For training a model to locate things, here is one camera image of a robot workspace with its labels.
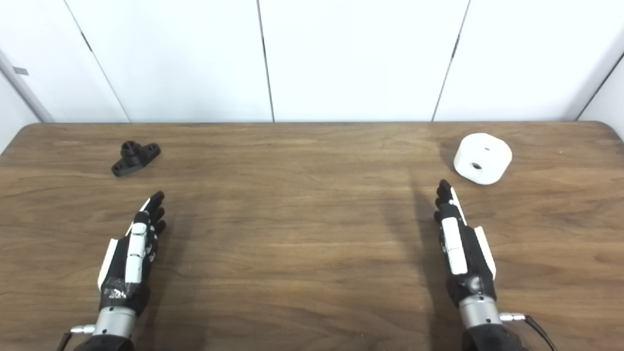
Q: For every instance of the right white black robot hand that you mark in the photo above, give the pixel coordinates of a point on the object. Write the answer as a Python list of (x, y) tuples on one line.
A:
[(470, 273)]

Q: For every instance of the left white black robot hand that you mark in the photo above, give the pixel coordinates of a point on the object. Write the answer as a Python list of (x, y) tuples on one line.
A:
[(134, 273)]

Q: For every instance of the black flanged holder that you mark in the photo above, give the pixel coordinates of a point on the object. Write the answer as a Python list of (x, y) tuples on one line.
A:
[(132, 160)]

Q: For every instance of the round white piece with holes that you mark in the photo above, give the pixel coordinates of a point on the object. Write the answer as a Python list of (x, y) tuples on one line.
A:
[(490, 156)]

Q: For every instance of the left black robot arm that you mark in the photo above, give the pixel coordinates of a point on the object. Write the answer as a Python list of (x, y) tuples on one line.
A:
[(113, 324)]

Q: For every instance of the gray wall corner strip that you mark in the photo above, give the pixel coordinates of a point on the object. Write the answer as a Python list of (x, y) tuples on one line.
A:
[(24, 87)]

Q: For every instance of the small gray wall tag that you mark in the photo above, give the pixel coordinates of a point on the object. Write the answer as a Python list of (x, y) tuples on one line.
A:
[(20, 71)]

